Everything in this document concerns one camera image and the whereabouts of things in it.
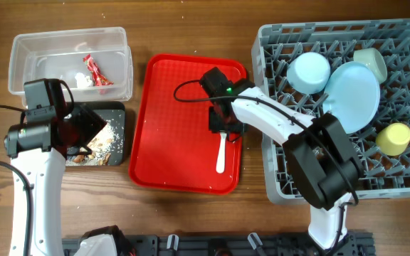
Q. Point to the yellow plastic cup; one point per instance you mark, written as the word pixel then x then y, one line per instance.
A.
pixel 394 139

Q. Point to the red serving tray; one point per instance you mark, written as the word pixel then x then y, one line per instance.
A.
pixel 173 147

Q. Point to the red snack wrapper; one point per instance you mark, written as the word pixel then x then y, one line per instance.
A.
pixel 98 78

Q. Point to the white plastic spoon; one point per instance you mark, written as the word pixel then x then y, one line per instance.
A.
pixel 221 158

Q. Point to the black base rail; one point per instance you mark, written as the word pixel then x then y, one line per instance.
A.
pixel 355 243

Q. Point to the clear plastic bin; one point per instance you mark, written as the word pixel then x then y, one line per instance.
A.
pixel 60 54

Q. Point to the black plastic bin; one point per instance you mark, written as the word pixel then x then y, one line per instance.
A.
pixel 110 110

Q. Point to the mint green bowl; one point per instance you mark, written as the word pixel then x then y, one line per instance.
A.
pixel 374 61

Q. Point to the white crumpled tissue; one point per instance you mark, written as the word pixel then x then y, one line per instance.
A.
pixel 83 81

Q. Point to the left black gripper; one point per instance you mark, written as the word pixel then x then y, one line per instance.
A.
pixel 80 125

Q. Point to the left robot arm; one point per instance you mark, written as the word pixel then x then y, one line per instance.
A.
pixel 37 151

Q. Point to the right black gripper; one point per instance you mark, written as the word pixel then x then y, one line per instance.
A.
pixel 224 127

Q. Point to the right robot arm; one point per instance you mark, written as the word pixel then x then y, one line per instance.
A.
pixel 320 157

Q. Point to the blue bowl with food scraps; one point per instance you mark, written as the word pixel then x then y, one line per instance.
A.
pixel 309 73

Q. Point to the grey dishwasher rack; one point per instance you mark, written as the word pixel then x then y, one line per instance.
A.
pixel 277 45

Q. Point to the light blue plate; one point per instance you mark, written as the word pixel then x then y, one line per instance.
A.
pixel 353 96

